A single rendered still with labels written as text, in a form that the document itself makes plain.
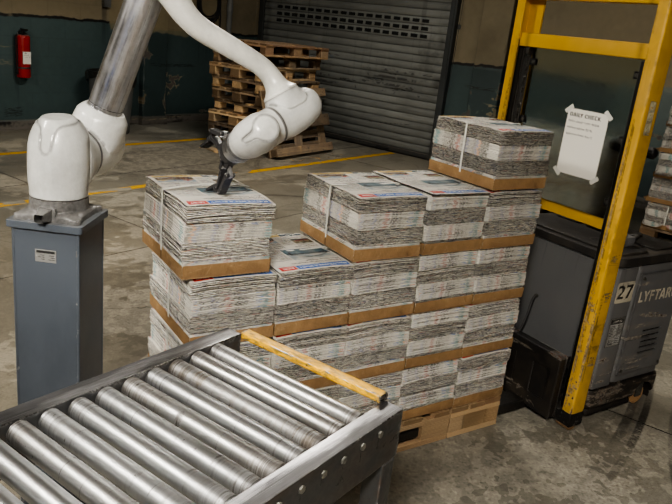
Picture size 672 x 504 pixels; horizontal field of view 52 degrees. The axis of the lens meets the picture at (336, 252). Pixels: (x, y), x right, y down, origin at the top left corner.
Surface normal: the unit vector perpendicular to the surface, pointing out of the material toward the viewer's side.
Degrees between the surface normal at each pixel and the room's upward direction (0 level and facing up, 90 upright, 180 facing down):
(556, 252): 90
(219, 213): 91
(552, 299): 90
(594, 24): 90
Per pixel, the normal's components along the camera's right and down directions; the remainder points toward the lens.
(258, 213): 0.53, 0.33
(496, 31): -0.60, 0.18
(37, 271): -0.04, 0.30
